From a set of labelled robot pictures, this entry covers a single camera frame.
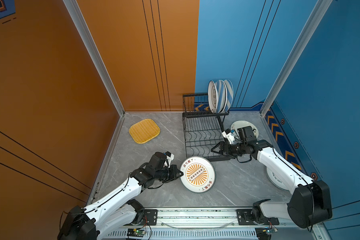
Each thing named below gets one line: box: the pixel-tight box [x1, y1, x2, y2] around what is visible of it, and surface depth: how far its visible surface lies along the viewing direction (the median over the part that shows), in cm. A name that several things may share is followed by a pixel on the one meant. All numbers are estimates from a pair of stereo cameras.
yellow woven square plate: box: [129, 118, 161, 144], surface depth 111 cm
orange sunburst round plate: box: [180, 156, 216, 194], surface depth 80 cm
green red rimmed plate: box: [224, 79, 231, 112], surface depth 87 cm
